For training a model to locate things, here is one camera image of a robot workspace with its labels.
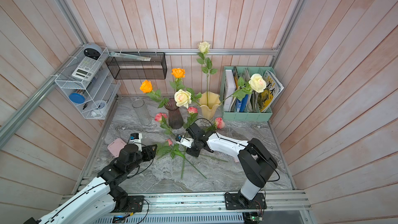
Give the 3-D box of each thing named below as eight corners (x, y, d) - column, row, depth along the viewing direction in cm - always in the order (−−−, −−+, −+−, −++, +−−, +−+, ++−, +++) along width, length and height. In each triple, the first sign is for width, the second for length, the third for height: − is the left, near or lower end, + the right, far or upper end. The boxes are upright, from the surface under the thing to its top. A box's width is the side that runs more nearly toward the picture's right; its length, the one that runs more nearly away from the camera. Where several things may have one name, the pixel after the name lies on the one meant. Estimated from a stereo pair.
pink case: (108, 149, 94) (105, 147, 91) (120, 139, 98) (118, 137, 96) (116, 158, 90) (114, 156, 88) (129, 147, 95) (127, 145, 92)
